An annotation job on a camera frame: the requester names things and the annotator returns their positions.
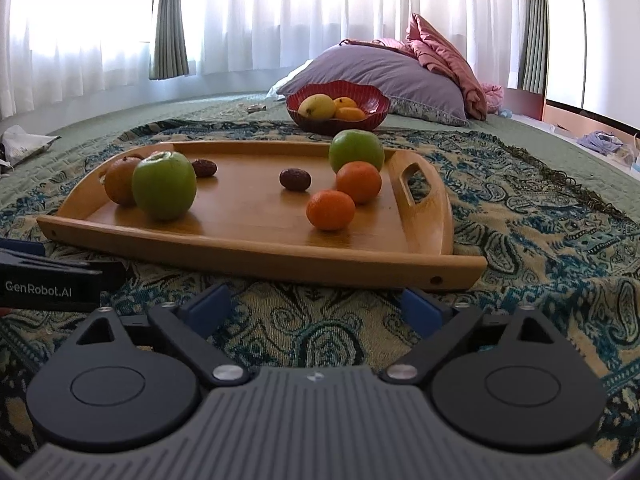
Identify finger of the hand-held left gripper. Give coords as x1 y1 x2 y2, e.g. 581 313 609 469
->
0 240 46 261
0 252 127 289

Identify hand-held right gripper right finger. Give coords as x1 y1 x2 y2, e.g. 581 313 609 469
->
380 287 557 387

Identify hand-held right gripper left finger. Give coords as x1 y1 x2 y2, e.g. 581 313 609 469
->
75 282 251 389

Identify wooden tray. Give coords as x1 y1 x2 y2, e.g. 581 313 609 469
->
36 140 488 291

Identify large green apple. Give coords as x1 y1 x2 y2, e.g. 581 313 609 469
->
131 151 197 221

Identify tangerine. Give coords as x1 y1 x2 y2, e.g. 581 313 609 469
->
306 190 357 232
336 161 383 205

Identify brown russet pear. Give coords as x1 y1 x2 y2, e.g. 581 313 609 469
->
104 156 146 206

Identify crumpled white paper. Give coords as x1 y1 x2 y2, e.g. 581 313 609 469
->
0 125 62 169

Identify teal paisley blanket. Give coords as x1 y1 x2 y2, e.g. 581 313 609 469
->
0 119 640 468

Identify green quilted bedspread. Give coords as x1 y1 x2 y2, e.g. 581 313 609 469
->
0 91 640 221

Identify red scalloped bowl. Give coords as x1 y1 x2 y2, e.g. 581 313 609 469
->
286 80 391 136

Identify yellow mango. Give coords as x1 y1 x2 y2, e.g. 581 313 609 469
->
298 94 337 120

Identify wooden bedside ledge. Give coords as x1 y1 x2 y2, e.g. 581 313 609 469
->
505 87 640 166

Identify lavender pillow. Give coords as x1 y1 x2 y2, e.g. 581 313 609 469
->
276 44 471 128

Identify white pillow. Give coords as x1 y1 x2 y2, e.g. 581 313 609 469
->
267 59 314 99

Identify light purple cloth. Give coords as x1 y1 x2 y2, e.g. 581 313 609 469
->
579 130 624 156

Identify pink quilt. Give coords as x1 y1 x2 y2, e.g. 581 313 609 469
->
345 12 504 121

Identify green curtain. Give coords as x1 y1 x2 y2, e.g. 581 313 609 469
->
517 0 550 95
149 0 190 81

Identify white sheer curtain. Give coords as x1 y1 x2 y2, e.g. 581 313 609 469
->
0 0 532 122

